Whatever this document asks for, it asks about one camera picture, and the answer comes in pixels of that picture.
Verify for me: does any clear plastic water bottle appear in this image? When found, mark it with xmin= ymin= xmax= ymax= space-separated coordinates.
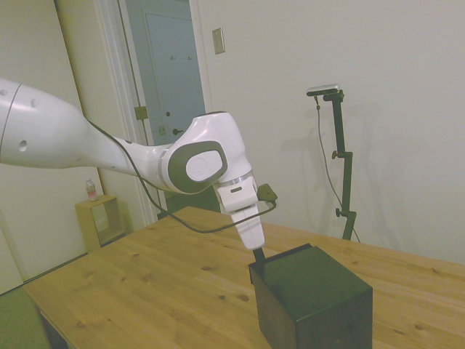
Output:
xmin=84 ymin=178 xmax=100 ymax=202

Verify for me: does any grey exterior camera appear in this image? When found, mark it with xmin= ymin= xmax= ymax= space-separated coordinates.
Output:
xmin=306 ymin=83 xmax=343 ymax=97

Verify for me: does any beige wall switch plate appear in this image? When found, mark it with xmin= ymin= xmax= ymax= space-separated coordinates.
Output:
xmin=211 ymin=27 xmax=226 ymax=56

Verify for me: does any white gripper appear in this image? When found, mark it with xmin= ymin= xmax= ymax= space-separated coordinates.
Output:
xmin=217 ymin=177 xmax=267 ymax=264

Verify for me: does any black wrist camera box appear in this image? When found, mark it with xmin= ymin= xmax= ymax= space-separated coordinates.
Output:
xmin=256 ymin=182 xmax=279 ymax=205

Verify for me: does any wooden cube shelf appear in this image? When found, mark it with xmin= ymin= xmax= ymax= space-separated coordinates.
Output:
xmin=74 ymin=194 xmax=126 ymax=252

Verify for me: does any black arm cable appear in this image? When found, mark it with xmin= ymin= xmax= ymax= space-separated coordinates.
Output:
xmin=86 ymin=119 xmax=278 ymax=234

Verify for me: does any light blue door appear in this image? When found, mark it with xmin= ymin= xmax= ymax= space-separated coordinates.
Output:
xmin=144 ymin=12 xmax=206 ymax=147

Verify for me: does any black camera stand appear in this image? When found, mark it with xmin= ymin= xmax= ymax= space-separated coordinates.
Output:
xmin=322 ymin=90 xmax=359 ymax=241

